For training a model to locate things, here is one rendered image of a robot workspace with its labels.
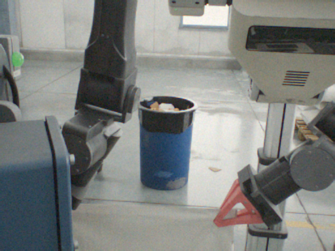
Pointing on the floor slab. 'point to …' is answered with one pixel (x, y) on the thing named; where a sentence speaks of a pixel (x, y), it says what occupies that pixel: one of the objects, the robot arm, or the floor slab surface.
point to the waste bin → (165, 142)
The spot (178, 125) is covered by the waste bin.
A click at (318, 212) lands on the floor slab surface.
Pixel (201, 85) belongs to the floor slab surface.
